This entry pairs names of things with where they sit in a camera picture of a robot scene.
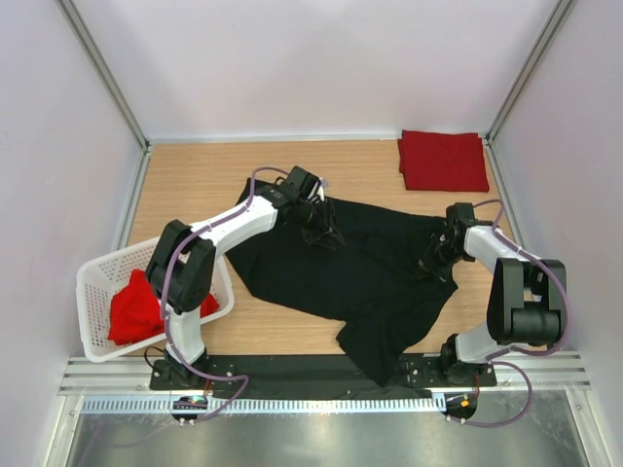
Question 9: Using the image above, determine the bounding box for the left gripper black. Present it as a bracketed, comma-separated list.
[293, 198, 346, 250]

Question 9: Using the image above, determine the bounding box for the folded dark red t shirt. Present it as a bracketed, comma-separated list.
[397, 130, 490, 193]

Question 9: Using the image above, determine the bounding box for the black t shirt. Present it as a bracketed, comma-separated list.
[226, 199, 458, 386]

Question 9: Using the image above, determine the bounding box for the white slotted cable duct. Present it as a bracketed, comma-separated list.
[82, 393, 446, 415]

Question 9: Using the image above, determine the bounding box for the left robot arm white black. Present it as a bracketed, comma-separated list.
[146, 165, 345, 389]

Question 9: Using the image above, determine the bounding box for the bright red t shirt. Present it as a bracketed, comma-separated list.
[106, 269, 221, 347]

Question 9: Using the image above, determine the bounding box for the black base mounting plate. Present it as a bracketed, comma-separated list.
[148, 353, 498, 401]

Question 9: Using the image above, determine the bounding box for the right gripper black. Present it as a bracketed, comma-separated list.
[412, 234, 470, 281]

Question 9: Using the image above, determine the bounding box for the white plastic laundry basket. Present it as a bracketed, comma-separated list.
[76, 237, 235, 363]

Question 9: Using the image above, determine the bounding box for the aluminium frame rail front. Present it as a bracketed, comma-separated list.
[59, 351, 592, 394]

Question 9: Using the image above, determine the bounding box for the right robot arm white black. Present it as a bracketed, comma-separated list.
[419, 202, 569, 386]

